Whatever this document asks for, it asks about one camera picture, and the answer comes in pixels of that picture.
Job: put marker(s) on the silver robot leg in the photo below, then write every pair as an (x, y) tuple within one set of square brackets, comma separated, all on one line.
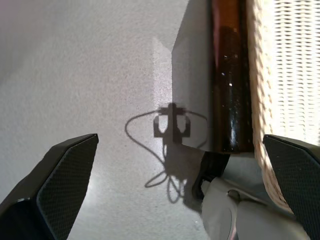
[(250, 220)]

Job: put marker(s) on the pale woven laundry basket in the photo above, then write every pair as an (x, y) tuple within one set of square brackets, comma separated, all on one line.
[(287, 62)]

